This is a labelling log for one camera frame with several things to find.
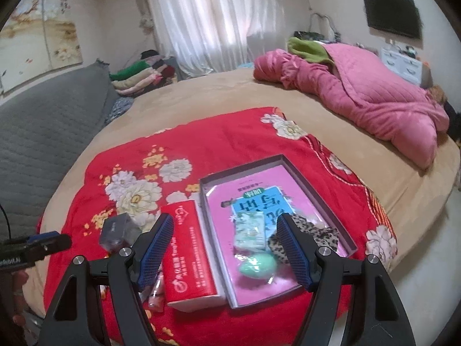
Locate leopard print scrunchie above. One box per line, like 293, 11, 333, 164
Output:
266, 212, 342, 264

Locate green sponge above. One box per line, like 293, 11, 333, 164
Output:
235, 252, 277, 280

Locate small green tissue pack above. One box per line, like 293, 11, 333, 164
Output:
234, 211, 267, 251

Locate clear bag with pink item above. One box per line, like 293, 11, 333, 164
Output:
145, 271, 165, 313

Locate person's hand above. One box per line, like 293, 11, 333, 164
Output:
12, 270, 29, 327

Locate black glossy box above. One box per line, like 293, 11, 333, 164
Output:
99, 213, 141, 254

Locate red tissue box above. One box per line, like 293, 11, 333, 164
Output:
162, 200, 226, 313

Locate red floral blanket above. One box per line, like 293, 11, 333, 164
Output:
44, 107, 397, 345

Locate grey tray with pink book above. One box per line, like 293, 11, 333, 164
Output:
200, 155, 358, 309

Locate grey quilted headboard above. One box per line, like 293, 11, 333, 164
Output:
0, 60, 118, 240

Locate beige round bed cover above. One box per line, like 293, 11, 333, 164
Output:
21, 68, 461, 318

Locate dark patterned cloth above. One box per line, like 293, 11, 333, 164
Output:
104, 97, 134, 126

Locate pink quilted duvet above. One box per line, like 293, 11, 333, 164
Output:
253, 44, 449, 170

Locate black bag on floor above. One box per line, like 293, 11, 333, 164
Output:
444, 101, 461, 142

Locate stack of folded clothes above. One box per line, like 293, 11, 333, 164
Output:
109, 49, 179, 98

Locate green cloth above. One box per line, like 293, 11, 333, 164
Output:
287, 37, 335, 66

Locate white drawer cabinet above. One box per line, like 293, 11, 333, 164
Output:
381, 48, 424, 86

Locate white sheer curtain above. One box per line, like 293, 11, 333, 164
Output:
148, 0, 285, 77

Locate wall painting panels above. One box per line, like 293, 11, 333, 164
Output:
1, 0, 83, 93

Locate black wall television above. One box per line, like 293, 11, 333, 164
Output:
363, 0, 422, 39

